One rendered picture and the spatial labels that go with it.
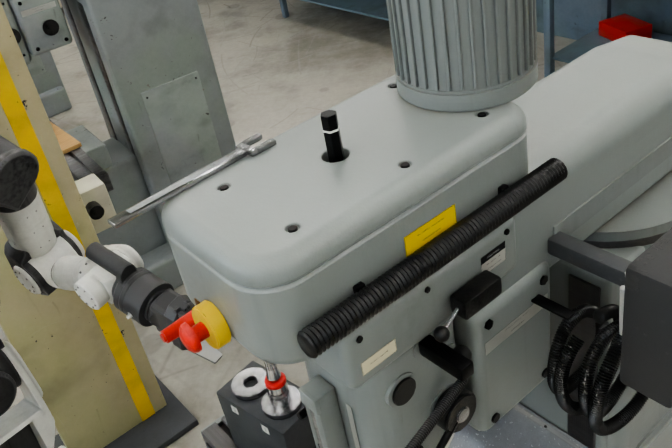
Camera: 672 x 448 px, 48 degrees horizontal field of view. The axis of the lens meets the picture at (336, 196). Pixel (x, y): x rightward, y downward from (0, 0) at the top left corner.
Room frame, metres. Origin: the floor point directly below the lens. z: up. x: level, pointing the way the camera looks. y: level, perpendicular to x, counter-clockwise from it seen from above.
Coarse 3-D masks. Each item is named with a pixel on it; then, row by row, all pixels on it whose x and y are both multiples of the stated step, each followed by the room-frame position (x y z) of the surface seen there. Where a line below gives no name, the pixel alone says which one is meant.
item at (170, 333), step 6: (180, 318) 0.80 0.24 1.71; (186, 318) 0.80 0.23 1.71; (192, 318) 0.80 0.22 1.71; (174, 324) 0.79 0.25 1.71; (180, 324) 0.79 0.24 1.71; (192, 324) 0.79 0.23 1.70; (162, 330) 0.78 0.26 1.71; (168, 330) 0.78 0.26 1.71; (174, 330) 0.78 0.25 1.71; (162, 336) 0.77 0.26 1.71; (168, 336) 0.77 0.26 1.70; (174, 336) 0.78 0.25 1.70; (168, 342) 0.77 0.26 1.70
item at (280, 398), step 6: (270, 390) 1.15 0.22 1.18; (276, 390) 1.15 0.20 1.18; (282, 390) 1.15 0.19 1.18; (288, 390) 1.16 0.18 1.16; (270, 396) 1.16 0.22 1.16; (276, 396) 1.15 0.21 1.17; (282, 396) 1.15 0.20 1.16; (288, 396) 1.16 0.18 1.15; (270, 402) 1.17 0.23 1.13; (276, 402) 1.15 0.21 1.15; (282, 402) 1.15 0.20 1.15; (288, 402) 1.15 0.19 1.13
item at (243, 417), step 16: (256, 368) 1.28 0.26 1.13; (240, 384) 1.24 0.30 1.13; (256, 384) 1.23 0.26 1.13; (288, 384) 1.23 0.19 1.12; (224, 400) 1.23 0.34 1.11; (240, 400) 1.21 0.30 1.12; (256, 400) 1.20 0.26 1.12; (240, 416) 1.19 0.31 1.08; (256, 416) 1.15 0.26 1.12; (272, 416) 1.13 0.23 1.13; (288, 416) 1.13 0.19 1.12; (240, 432) 1.21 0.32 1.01; (256, 432) 1.16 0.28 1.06; (272, 432) 1.11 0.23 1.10; (288, 432) 1.10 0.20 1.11; (304, 432) 1.12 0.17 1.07
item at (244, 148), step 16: (240, 144) 0.91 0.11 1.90; (272, 144) 0.90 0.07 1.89; (224, 160) 0.87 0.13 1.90; (192, 176) 0.84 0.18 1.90; (208, 176) 0.85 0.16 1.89; (160, 192) 0.82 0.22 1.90; (176, 192) 0.82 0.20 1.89; (128, 208) 0.80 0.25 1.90; (144, 208) 0.79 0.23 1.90; (112, 224) 0.77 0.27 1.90
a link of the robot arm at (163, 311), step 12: (144, 276) 1.10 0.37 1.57; (156, 276) 1.11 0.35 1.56; (132, 288) 1.08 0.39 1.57; (144, 288) 1.07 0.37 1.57; (156, 288) 1.07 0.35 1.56; (168, 288) 1.10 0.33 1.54; (132, 300) 1.06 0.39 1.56; (144, 300) 1.05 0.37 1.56; (156, 300) 1.05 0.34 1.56; (168, 300) 1.04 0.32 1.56; (180, 300) 1.02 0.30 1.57; (132, 312) 1.05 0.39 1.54; (144, 312) 1.05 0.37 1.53; (156, 312) 1.03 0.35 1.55; (168, 312) 1.01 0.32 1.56; (144, 324) 1.06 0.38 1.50; (156, 324) 1.05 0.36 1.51; (168, 324) 1.01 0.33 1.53; (180, 348) 1.02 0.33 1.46
